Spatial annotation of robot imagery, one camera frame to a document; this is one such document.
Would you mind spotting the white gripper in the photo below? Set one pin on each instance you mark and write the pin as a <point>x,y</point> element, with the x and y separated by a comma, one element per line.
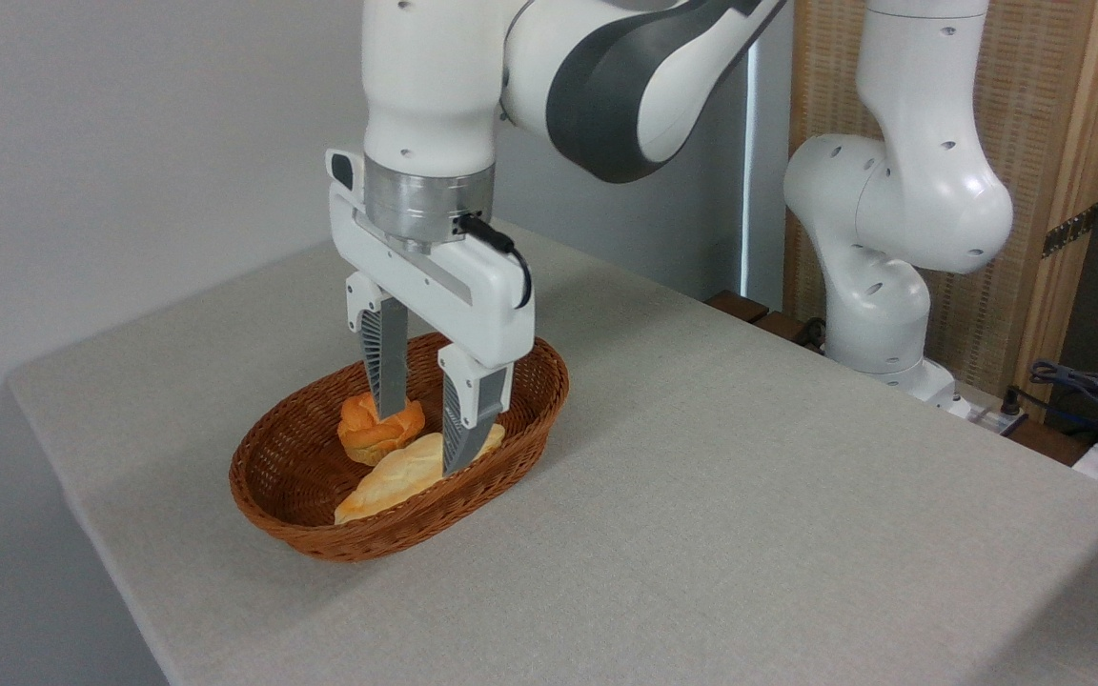
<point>444,295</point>

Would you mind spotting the leaf-shaped bread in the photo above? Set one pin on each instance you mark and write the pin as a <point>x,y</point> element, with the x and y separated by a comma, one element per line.
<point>396,481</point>

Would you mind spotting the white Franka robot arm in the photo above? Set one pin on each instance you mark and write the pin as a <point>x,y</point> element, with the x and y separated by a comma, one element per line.
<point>425,76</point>

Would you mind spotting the small round bread bun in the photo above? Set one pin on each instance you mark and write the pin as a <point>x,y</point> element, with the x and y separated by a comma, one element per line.
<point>368,438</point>

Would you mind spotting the brown wicker basket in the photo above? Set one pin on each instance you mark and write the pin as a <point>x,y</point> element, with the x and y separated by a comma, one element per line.
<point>301,505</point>

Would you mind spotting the dark brown wooden blocks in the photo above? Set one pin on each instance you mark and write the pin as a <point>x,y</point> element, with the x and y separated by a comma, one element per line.
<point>735,307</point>

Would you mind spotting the grey tablecloth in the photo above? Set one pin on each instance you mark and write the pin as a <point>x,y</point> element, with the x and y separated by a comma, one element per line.
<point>749,495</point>

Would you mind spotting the white vertical strip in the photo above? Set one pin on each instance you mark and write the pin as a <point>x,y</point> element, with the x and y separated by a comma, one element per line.
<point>752,191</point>

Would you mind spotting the white power strip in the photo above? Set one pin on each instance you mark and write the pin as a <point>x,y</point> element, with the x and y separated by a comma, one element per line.
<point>987,414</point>

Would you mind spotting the metal hinge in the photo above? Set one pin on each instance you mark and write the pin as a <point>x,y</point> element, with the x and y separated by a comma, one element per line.
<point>1070,231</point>

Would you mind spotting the wooden rattan screen panel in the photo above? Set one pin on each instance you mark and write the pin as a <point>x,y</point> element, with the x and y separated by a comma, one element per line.
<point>1035,95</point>

